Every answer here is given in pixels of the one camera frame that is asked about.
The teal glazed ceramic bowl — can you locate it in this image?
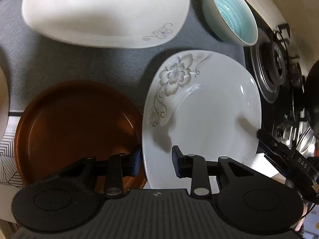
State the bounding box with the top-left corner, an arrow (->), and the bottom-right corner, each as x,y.
202,0 -> 258,46

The black pot support grate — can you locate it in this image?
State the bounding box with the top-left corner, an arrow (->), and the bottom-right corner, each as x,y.
274,23 -> 300,62

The left steel gas burner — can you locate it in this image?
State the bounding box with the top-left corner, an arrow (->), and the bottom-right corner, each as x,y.
250,29 -> 287,104

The black gas stove top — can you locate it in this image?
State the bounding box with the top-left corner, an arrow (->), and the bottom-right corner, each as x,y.
244,9 -> 318,158

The brown round plate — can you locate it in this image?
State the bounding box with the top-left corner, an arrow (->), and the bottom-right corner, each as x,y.
15,80 -> 142,186

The grey counter mat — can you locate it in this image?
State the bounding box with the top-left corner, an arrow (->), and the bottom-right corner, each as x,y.
1,0 -> 245,113

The large white floral plate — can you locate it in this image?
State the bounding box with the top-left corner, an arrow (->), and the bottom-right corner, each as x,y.
22,0 -> 190,49

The white floral square plate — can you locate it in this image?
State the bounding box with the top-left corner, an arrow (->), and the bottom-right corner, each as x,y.
142,50 -> 262,189

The patterned white cloth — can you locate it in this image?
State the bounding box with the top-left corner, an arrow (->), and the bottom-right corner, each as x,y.
1,116 -> 24,223

